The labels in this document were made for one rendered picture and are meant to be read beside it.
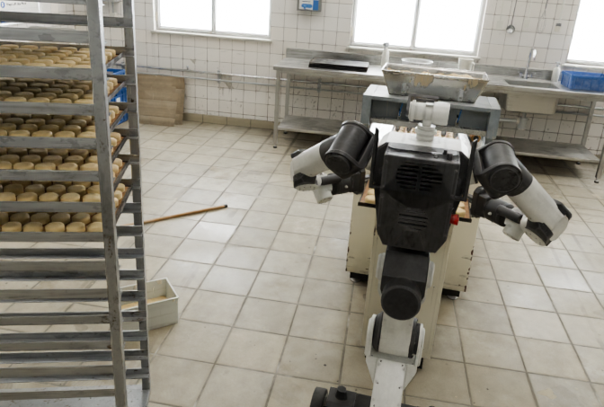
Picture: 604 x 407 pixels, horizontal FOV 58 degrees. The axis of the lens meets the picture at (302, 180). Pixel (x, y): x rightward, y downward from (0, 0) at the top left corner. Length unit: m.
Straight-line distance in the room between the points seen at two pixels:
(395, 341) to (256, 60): 4.92
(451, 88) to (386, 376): 1.60
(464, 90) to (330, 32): 3.46
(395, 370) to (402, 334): 0.15
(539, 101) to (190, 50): 3.88
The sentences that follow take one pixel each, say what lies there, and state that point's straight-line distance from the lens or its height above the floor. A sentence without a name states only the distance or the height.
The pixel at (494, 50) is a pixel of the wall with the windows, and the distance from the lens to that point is 6.39.
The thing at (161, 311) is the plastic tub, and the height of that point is 0.10.
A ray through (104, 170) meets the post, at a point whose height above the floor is 1.26.
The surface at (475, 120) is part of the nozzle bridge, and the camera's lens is 3.11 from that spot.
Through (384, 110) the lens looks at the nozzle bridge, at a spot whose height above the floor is 1.08.
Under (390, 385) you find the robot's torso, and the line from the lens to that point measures 2.06.
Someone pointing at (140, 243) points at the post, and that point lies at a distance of 2.09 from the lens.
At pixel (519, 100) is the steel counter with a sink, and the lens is 5.88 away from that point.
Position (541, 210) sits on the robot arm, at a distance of 1.72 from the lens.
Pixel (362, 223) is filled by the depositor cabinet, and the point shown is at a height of 0.42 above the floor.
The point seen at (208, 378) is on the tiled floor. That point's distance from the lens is 2.71.
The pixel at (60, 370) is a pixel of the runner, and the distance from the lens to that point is 1.89.
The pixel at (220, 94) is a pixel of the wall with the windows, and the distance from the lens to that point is 6.70.
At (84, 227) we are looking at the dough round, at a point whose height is 1.05.
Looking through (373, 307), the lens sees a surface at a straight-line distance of 2.68.
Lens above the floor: 1.76
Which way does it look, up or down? 21 degrees down
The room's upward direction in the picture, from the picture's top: 4 degrees clockwise
